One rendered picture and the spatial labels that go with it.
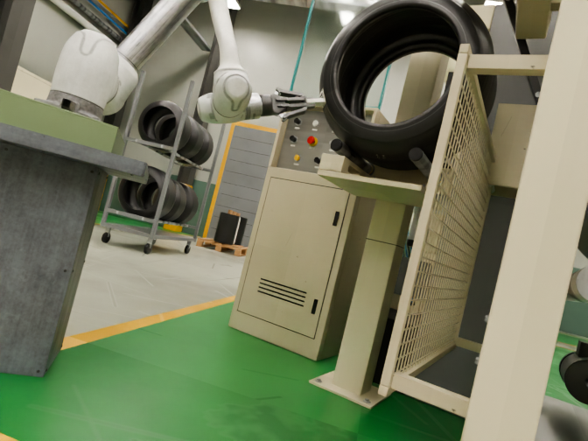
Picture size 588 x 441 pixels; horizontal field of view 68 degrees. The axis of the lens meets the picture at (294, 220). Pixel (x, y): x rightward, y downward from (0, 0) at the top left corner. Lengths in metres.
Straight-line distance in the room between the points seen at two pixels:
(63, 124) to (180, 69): 11.38
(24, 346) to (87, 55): 0.84
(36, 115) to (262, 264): 1.35
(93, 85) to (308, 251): 1.26
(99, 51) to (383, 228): 1.18
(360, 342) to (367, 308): 0.14
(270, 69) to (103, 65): 10.43
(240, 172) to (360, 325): 9.56
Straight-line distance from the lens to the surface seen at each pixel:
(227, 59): 1.40
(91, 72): 1.47
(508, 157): 1.71
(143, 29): 1.74
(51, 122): 1.39
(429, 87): 1.93
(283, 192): 2.32
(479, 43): 1.56
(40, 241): 1.39
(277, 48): 12.01
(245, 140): 11.33
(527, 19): 1.81
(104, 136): 1.36
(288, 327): 2.24
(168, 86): 12.68
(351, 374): 1.86
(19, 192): 1.40
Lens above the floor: 0.55
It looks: 2 degrees up
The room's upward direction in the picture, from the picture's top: 14 degrees clockwise
